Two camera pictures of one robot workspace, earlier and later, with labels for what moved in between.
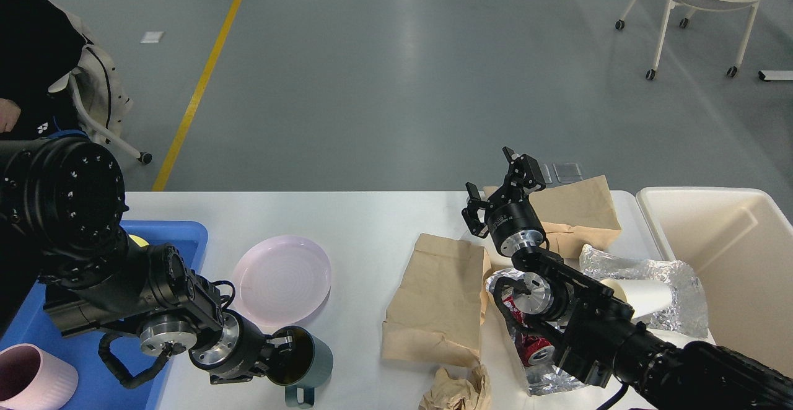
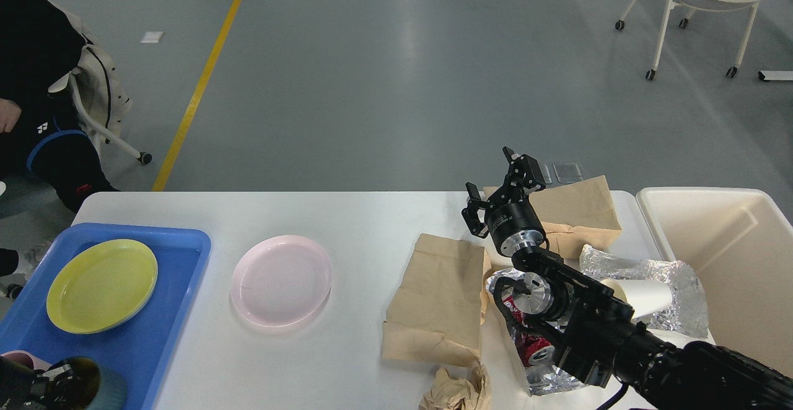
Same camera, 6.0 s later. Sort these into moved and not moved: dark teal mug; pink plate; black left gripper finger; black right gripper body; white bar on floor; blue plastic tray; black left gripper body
Moved: black left gripper finger; black left gripper body; dark teal mug
Not moved: pink plate; black right gripper body; white bar on floor; blue plastic tray
